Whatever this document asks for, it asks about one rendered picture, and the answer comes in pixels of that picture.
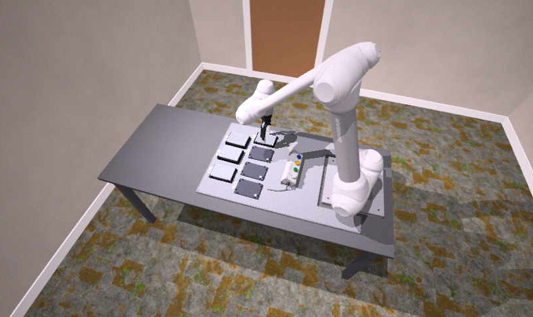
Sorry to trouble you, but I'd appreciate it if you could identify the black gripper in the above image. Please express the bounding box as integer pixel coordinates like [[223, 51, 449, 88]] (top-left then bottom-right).
[[260, 114, 272, 143]]

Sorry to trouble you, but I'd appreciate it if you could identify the white button panel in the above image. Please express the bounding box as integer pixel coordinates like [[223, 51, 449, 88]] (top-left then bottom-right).
[[267, 150, 303, 192]]

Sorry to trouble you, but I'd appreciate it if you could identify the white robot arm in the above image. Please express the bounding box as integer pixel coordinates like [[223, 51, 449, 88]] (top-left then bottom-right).
[[236, 42, 384, 217]]

